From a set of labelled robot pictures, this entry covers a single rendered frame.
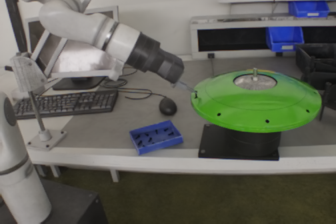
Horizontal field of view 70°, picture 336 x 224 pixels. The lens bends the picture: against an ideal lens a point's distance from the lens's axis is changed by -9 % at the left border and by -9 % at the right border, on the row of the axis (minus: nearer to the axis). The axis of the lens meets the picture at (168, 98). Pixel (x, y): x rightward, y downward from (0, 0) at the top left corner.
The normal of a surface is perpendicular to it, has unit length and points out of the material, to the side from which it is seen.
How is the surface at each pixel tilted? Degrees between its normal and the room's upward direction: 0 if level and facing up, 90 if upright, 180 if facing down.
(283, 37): 90
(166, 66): 79
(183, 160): 90
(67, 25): 110
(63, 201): 0
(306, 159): 90
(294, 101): 21
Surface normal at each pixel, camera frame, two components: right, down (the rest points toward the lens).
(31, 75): 0.19, 0.40
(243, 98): -0.20, -0.81
